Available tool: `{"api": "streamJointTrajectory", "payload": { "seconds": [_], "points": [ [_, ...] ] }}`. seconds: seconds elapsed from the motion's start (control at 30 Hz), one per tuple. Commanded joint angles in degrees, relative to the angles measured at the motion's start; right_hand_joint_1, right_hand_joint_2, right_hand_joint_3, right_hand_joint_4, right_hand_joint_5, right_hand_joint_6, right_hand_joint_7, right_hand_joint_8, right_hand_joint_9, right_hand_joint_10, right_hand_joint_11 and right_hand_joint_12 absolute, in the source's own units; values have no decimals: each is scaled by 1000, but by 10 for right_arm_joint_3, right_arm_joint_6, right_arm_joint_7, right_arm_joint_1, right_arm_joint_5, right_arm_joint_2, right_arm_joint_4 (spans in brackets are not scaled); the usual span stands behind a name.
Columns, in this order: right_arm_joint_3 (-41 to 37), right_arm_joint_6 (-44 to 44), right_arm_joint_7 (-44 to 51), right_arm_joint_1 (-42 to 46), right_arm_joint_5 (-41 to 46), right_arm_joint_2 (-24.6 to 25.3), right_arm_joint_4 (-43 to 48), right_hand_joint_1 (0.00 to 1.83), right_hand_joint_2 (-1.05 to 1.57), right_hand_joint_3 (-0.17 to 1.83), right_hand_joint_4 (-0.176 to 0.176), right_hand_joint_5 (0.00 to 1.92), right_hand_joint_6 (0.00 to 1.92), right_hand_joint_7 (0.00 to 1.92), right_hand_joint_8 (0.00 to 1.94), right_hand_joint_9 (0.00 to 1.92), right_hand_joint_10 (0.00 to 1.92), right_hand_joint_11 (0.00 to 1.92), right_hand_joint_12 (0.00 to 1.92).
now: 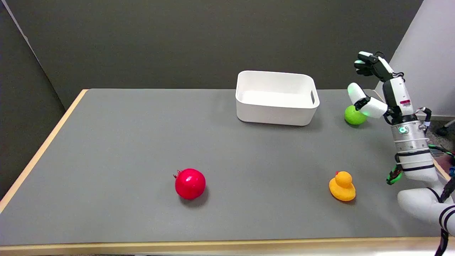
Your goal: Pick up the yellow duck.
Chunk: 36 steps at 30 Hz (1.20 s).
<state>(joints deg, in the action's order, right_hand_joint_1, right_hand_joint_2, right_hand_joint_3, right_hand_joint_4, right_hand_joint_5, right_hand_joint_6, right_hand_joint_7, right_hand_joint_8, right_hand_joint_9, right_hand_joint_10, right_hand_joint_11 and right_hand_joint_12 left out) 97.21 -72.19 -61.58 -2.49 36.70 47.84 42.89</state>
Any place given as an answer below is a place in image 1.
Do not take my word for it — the yellow rubber duck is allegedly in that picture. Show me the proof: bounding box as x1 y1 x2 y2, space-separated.
329 171 356 202

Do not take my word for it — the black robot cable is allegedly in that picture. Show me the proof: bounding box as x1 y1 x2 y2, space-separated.
434 174 455 256

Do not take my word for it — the white plastic bin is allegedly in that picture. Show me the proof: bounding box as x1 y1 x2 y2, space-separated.
235 70 320 127

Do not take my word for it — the red pomegranate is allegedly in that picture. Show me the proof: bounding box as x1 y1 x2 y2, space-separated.
173 168 206 200

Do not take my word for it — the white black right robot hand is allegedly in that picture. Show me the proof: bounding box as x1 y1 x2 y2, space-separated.
347 51 418 126

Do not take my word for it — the green pear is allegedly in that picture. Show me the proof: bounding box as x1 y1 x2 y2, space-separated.
344 105 367 126

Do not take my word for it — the black chair caster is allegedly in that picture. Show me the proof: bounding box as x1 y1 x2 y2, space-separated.
437 120 455 136

